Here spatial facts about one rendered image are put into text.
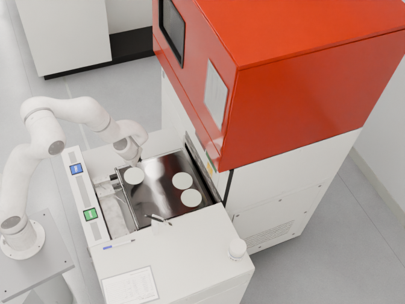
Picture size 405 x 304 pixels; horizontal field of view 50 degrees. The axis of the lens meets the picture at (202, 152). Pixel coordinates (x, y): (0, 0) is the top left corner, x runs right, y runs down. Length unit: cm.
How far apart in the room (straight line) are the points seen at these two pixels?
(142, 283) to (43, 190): 160
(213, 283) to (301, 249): 134
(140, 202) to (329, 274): 150
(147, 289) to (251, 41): 105
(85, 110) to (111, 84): 232
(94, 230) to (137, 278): 30
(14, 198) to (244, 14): 104
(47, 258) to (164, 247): 52
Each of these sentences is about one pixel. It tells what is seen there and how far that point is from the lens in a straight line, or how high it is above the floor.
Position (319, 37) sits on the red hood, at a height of 182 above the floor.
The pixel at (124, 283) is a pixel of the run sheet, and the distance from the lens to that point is 187.
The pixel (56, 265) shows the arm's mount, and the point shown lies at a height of 86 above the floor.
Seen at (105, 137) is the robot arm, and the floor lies 138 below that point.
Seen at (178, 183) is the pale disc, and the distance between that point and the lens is 215.
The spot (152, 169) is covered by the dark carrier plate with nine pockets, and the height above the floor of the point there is 90.
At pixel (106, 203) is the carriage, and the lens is 214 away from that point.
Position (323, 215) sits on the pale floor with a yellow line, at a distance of 329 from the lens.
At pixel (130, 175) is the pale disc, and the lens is 219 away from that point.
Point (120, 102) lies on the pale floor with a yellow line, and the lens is 372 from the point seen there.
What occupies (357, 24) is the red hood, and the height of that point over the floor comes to 182.
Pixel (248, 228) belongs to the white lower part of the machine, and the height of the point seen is 53.
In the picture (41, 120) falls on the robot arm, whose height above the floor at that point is 159.
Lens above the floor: 272
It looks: 53 degrees down
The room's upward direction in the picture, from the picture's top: 7 degrees clockwise
